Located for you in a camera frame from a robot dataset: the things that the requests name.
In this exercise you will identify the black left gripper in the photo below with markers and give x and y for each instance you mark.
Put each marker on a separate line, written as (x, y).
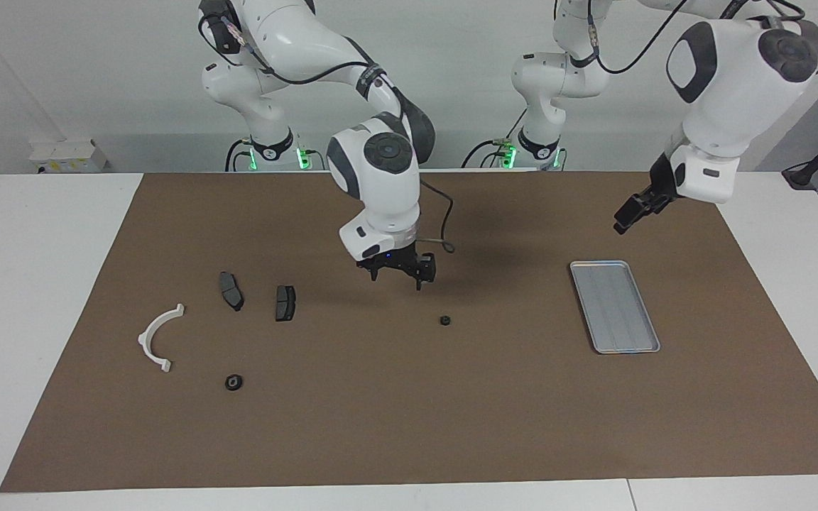
(661, 183)

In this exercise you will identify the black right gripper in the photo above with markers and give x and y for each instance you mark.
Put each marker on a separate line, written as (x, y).
(395, 261)

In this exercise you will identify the large black bearing gear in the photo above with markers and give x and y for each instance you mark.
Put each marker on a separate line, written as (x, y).
(233, 382)

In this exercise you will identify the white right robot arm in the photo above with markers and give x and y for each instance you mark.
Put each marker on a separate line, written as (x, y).
(380, 191)

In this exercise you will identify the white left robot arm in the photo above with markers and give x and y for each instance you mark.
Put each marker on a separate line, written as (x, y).
(728, 106)

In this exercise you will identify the silver metal tray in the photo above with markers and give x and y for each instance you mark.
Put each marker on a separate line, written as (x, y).
(615, 312)

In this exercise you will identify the rectangular dark brake pad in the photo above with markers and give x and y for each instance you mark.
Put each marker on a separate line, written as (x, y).
(285, 303)

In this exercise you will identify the brown table mat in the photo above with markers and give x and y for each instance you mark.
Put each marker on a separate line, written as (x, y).
(409, 397)

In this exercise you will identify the elongated dark brake pad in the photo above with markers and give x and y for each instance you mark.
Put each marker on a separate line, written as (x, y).
(230, 289)

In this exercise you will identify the white box with labels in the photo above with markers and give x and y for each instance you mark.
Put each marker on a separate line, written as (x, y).
(68, 155)

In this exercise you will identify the white curved plastic bracket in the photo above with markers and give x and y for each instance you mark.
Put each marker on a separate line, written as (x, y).
(165, 367)

